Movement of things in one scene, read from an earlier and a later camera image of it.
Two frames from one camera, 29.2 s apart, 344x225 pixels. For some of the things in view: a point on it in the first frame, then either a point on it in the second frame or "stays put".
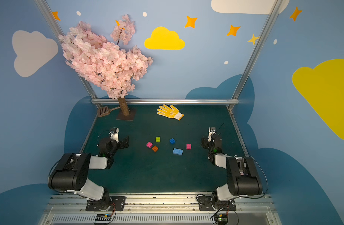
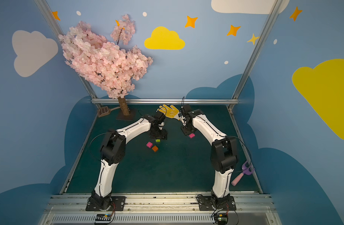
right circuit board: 221,219 stays put
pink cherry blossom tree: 111,66 stays put
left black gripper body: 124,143 to 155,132
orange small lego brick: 155,148 stays put
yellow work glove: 172,112 stays put
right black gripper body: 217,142 to 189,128
